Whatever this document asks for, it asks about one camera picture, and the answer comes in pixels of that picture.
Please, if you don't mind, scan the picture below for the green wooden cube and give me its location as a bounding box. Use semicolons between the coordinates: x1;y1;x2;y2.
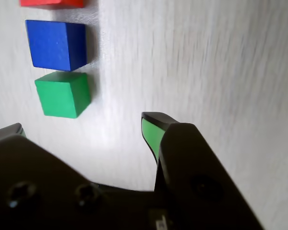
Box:
35;72;91;119

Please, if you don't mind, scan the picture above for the red wooden cube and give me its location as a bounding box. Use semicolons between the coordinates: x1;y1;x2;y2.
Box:
19;0;84;9

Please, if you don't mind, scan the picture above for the blue wooden cube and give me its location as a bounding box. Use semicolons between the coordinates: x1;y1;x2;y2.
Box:
25;19;86;72

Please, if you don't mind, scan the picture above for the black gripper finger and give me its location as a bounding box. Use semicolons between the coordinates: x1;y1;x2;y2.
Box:
141;111;266;230
0;122;116;230

